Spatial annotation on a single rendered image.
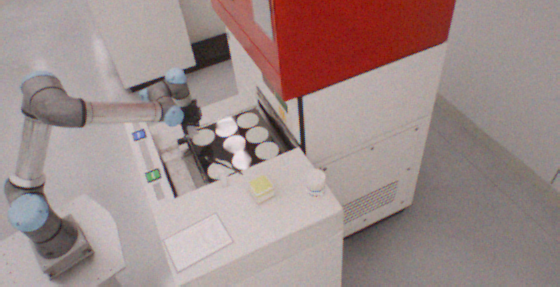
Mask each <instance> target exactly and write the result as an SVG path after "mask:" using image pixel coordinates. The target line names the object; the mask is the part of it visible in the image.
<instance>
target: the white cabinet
mask: <svg viewBox="0 0 560 287"><path fill-rule="evenodd" d="M342 242H343V230H342V231H340V232H338V233H337V234H335V235H333V236H331V237H329V238H327V239H325V240H323V241H321V242H318V243H316V244H314V245H313V246H311V247H309V248H307V249H305V250H303V251H301V252H297V253H295V254H293V255H291V256H289V257H287V258H285V259H283V260H281V261H279V262H277V263H275V264H273V265H271V266H269V267H267V268H265V269H264V270H261V271H259V272H257V273H255V274H253V275H249V276H247V277H245V278H243V279H241V280H240V281H238V282H236V283H234V284H231V285H229V286H227V287H341V267H342Z"/></svg>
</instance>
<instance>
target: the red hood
mask: <svg viewBox="0 0 560 287"><path fill-rule="evenodd" d="M455 2H456V0H211V4H212V8H213V9H214V10H215V11H216V14H217V15H218V16H219V18H220V19H221V20H222V22H223V23H224V24H225V26H226V27H227V28H228V29H229V31H230V32H231V33H232V34H233V35H234V36H235V38H236V39H237V40H238V41H239V43H240V44H241V47H242V48H243V49H244V51H245V52H246V53H247V55H248V56H249V57H251V59H252V60H253V61H254V63H255V64H256V65H257V67H258V68H259V69H260V70H261V72H262V73H263V74H264V76H265V78H266V80H267V81H269V83H270V84H271V85H272V86H273V88H274V89H275V90H276V92H277V93H278V94H279V96H280V97H281V98H282V99H283V100H284V102H288V101H290V100H292V99H294V98H297V97H300V96H302V95H305V94H308V93H310V92H313V91H315V90H317V89H320V88H322V87H325V86H328V85H330V84H333V83H336V82H338V81H343V80H345V79H348V78H350V77H353V76H356V75H358V74H361V73H363V72H365V71H368V70H371V69H373V68H376V67H379V66H381V65H384V64H386V63H388V62H391V61H393V60H396V59H399V58H404V57H407V56H409V55H411V54H413V53H416V52H419V51H421V50H424V49H427V48H429V47H432V46H434V45H436V44H439V43H441V42H444V41H447V40H448V36H449V32H450V28H451V24H452V19H453V15H454V7H455Z"/></svg>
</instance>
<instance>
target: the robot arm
mask: <svg viewBox="0 0 560 287"><path fill-rule="evenodd" d="M165 76H166V79H165V80H163V81H161V82H157V83H155V84H153V85H150V86H148V87H146V88H144V89H143V90H142V91H140V92H139V98H140V100H141V102H102V101H85V100H84V99H83V98H74V97H71V96H69V95H68V94H67V92H66V91H65V89H64V87H63V86H62V84H61V82H60V80H59V79H58V78H57V77H56V76H55V75H53V73H51V72H48V71H34V72H32V73H30V74H29V75H27V76H25V77H24V78H23V80H22V82H21V92H22V93H23V100H22V106H21V112H22V114H23V115H25V120H24V125H23V130H22V135H21V141H20V146H19V152H18V157H17V162H16V168H15V169H14V170H13V171H11V172H10V176H8V177H7V178H6V180H5V182H4V193H5V196H6V198H7V199H8V202H9V205H10V208H9V212H8V217H9V220H10V222H11V224H12V225H13V226H14V227H15V228H17V229H18V230H20V231H21V232H22V233H23V234H24V235H26V236H27V237H28V238H29V239H30V240H31V241H33V246H34V247H35V250H36V252H37V253H38V254H39V255H40V256H42V257H43V258H45V259H55V258H58V257H60V256H62V255H64V254H65V253H67V252H68V251H69V250H70V249H71V248H72V247H74V245H75V244H76V242H77V236H78V231H77V226H76V225H75V224H73V223H72V222H70V221H68V220H65V219H62V218H60V217H59V216H58V215H57V214H56V213H55V212H54V210H53V209H52V207H51V206H50V203H49V201H48V200H47V197H46V195H45V193H44V186H45V182H46V175H45V174H44V173H43V168H44V164H45V159H46V154H47V150H48V146H49V141H50V136H51V131H52V128H53V126H54V127H61V128H84V127H85V126H86V125H89V124H118V123H147V122H165V124H167V126H169V127H176V126H178V125H179V124H180V125H181V127H182V130H183V132H184V133H185V134H186V135H187V136H188V137H190V138H192V135H196V134H199V131H198V129H200V125H199V121H200V120H201V118H202V117H201V116H202V112H201V109H200V106H196V103H197V101H196V99H192V95H191V92H190V88H189V85H188V82H187V78H186V76H185V74H184V71H183V70H182V69H179V68H172V69H169V70H168V72H167V73H166V75H165ZM171 97H172V99H173V100H172V99H171ZM199 109H200V110H199ZM200 112H201V114H200ZM197 124H198V125H197Z"/></svg>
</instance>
